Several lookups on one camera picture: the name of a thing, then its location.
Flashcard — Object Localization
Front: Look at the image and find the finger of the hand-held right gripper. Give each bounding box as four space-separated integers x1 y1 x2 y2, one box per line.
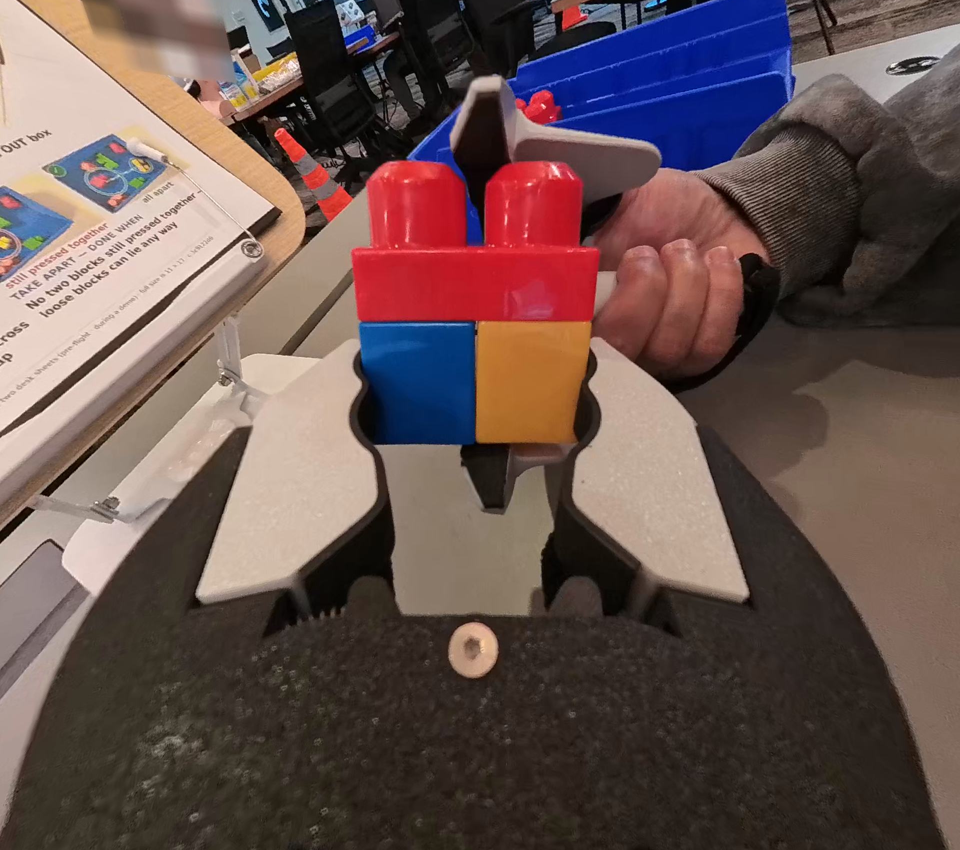
457 444 573 515
448 75 663 208

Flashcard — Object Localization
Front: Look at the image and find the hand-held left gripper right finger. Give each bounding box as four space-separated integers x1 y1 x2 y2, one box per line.
541 339 751 607

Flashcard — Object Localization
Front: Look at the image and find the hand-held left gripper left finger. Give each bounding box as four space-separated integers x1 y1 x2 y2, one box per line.
195 339 395 607

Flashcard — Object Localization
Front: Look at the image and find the orange one-stud block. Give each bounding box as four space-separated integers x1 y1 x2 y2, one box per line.
474 319 594 446

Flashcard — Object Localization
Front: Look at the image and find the blue plastic bin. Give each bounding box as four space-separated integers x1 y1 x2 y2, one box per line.
408 0 796 221

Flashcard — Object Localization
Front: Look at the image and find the blue one-stud block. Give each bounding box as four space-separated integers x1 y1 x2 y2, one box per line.
358 320 479 446

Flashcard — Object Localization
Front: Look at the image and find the grey desk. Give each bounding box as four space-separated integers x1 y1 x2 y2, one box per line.
277 21 960 641

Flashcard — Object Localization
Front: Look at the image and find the person's right hand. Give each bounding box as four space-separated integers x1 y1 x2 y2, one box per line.
592 171 774 382

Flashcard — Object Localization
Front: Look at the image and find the white tilting stand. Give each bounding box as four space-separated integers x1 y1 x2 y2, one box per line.
0 250 339 574

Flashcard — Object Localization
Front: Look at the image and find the printed instruction sheet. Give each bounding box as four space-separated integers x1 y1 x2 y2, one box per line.
0 0 282 439

